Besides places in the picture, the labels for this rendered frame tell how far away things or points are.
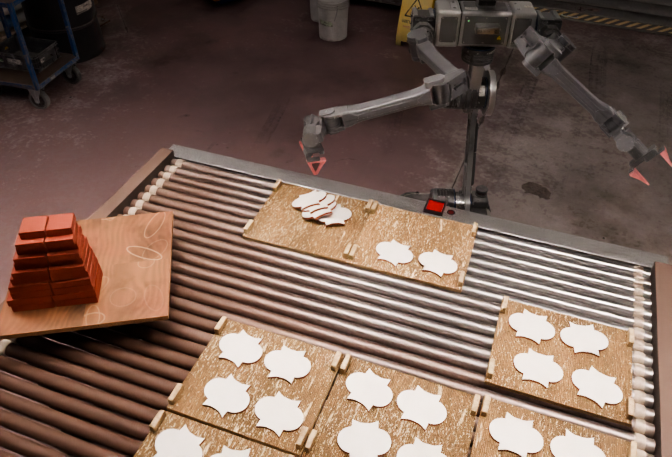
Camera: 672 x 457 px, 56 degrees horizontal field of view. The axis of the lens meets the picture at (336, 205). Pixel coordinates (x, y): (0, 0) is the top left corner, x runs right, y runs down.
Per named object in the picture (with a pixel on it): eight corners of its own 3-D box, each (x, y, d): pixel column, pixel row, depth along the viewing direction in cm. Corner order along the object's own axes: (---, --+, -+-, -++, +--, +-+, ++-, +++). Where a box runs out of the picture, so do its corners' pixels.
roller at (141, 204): (137, 204, 257) (135, 195, 254) (647, 337, 206) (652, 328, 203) (130, 212, 254) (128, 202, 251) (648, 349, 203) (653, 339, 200)
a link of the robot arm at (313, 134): (340, 127, 222) (334, 107, 216) (340, 145, 213) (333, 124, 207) (308, 134, 224) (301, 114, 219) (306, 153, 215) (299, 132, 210)
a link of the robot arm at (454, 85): (475, 96, 215) (472, 70, 209) (438, 110, 214) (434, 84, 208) (427, 49, 250) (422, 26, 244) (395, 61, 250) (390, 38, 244)
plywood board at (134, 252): (29, 229, 223) (28, 225, 222) (173, 214, 230) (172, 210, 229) (-5, 340, 185) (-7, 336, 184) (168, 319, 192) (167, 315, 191)
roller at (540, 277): (158, 184, 268) (156, 174, 265) (647, 305, 217) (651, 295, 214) (151, 190, 265) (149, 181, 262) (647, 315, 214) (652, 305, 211)
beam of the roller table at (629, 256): (175, 154, 289) (173, 143, 285) (663, 267, 234) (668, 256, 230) (165, 164, 282) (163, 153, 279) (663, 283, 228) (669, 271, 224)
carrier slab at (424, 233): (374, 206, 251) (374, 203, 250) (477, 229, 240) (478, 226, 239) (346, 265, 225) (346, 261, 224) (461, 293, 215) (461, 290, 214)
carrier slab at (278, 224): (279, 185, 261) (279, 181, 260) (374, 206, 251) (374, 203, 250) (242, 238, 235) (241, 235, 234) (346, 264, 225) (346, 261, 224)
